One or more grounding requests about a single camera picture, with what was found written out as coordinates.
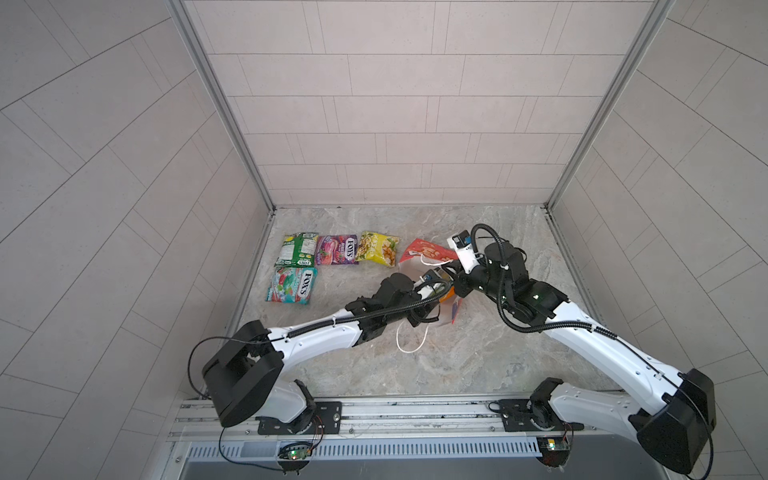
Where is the red paper gift bag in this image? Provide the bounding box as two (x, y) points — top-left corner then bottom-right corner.
(395, 238), (462, 354)

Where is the yellow green snack packet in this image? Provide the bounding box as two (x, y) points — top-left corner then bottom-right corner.
(356, 231), (400, 267)

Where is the purple snack packet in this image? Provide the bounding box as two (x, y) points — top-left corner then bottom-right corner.
(315, 235), (358, 265)

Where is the teal snack packet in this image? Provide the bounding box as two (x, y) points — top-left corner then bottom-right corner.
(266, 267), (317, 305)

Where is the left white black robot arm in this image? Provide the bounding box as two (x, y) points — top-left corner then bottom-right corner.
(202, 270), (451, 433)

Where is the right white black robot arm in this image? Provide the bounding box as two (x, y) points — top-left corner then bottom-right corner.
(448, 232), (716, 475)

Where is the orange snack packet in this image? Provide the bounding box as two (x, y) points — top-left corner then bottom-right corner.
(440, 287), (455, 302)

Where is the right circuit board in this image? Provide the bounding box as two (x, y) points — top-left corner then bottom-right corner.
(536, 437), (571, 468)

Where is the left green circuit board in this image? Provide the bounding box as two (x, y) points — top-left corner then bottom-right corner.
(277, 442), (313, 461)

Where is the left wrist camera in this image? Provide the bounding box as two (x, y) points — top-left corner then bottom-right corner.
(420, 269), (450, 288)

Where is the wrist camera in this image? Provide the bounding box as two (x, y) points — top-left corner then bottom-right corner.
(447, 230), (480, 274)
(420, 269), (450, 288)

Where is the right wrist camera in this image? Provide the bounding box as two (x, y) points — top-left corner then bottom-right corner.
(447, 230), (480, 274)

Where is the aluminium corner post right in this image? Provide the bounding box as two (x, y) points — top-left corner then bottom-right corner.
(545, 0), (675, 212)

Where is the aluminium corner post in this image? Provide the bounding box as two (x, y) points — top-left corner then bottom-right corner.
(545, 0), (675, 212)
(166, 0), (277, 213)

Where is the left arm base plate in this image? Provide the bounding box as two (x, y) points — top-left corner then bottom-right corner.
(258, 401), (342, 436)

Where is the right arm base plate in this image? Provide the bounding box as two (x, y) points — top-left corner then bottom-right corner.
(489, 398), (585, 433)

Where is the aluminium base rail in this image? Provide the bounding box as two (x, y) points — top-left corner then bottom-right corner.
(170, 392), (670, 448)

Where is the aluminium corner post left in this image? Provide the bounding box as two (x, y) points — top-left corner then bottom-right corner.
(166, 0), (277, 213)

